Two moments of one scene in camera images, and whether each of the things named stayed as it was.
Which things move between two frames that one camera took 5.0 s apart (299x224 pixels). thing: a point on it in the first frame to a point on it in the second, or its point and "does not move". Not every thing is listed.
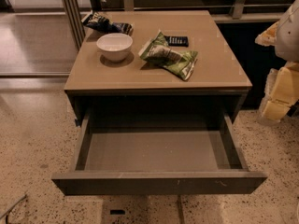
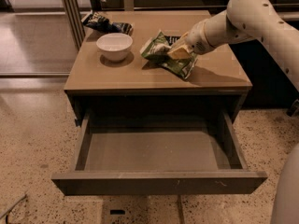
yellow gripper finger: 268,37 to 181,42
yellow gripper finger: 272,111 to 180,53
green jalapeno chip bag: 160,53 does not move
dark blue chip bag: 104,24 does not move
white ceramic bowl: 115,47 does not move
